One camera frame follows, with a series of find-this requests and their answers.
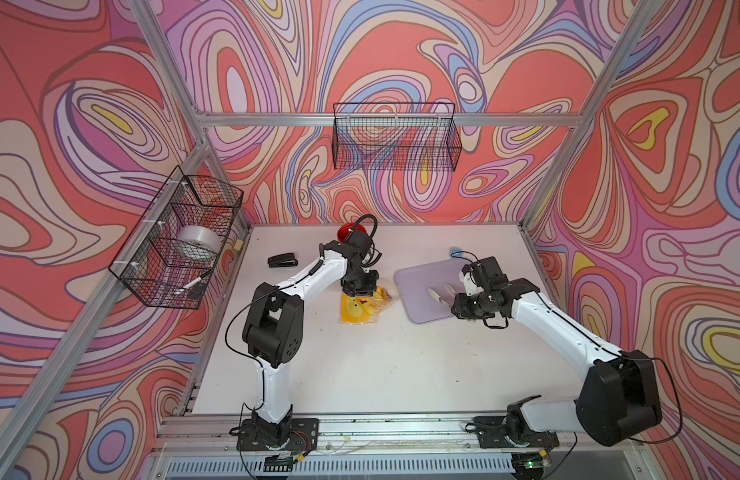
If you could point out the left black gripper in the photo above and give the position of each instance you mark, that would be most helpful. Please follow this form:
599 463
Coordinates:
368 290

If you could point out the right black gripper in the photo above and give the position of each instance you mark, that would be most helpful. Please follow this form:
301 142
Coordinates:
460 301

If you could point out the clear bag with yellow lion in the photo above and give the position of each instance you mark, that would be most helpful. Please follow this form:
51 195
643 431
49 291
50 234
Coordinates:
364 310

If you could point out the steel tongs with silicone tips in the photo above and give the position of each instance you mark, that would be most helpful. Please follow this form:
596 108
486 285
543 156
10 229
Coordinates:
446 295

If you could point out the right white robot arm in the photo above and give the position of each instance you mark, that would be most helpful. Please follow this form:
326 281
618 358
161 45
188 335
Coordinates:
619 398

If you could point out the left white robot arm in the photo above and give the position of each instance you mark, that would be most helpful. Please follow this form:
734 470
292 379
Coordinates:
274 328

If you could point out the red cylindrical cup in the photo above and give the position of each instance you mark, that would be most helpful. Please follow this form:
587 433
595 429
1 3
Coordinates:
347 229

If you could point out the lilac plastic tray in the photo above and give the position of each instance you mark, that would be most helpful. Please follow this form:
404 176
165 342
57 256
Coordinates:
412 284

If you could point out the blue tape roll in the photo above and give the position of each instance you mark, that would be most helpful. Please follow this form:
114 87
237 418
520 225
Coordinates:
455 252

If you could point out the white marker in basket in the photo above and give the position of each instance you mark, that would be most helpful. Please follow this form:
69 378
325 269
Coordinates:
187 287

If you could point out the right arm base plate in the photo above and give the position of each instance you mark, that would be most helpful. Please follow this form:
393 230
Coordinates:
509 431

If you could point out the black wire basket at back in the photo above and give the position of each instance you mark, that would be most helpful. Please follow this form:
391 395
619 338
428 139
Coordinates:
396 136

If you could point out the black wire basket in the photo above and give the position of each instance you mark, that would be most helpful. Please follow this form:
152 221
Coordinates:
396 136
171 258

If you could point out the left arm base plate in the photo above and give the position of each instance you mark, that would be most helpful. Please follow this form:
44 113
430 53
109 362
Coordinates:
288 442

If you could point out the black wire basket on left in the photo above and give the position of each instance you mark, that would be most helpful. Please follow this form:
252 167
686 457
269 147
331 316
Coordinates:
171 258

